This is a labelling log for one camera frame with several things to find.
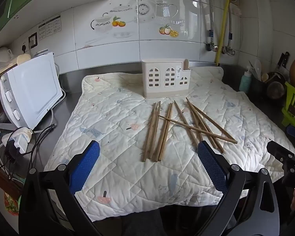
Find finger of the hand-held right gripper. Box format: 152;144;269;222
267;141;295;163

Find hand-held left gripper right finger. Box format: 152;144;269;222
197;140;281;236

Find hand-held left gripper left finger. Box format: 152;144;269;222
18;140;101;236

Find pile of wooden chopsticks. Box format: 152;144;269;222
141;98;238;163

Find cream plastic utensil holder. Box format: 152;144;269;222
141;58;191;98

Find green plastic rack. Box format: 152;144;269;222
281;81;295;131

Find white quilted mat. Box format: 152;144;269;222
43;66;295;223

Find dark round pot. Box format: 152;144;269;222
266;72;286;100

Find black utensil pot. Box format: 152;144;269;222
251;75;269;97

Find black power adapter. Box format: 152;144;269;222
4;147;20;164

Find teal pump bottle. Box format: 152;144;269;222
239;65;254;94

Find colourful printed packet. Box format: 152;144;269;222
4;194;20;217

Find white rice paddle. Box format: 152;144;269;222
254;59;263;81

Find white microwave oven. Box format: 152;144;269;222
0;53;64;131

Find metal water valve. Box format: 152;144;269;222
205;42;218;53
222;46;236;56

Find pale yellow bundle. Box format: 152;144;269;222
17;53;31;66

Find clear plastic bag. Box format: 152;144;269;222
0;61;18;80

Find white electric kettle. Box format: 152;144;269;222
0;47;14;62

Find black cable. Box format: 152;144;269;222
0;124;57;179

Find white oven cable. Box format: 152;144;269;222
34;96;65;132

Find black-handled cleaver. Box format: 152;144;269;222
277;52;290;70

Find braided metal hose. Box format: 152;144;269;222
226;4;234;49
203;0;215;45

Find yellow gas hose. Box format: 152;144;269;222
215;0;231;64

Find black wall socket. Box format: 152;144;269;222
28;32;38;50

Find wall instruction sticker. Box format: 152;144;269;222
38;15;62;41

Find green wall cabinet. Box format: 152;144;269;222
0;0;113;42

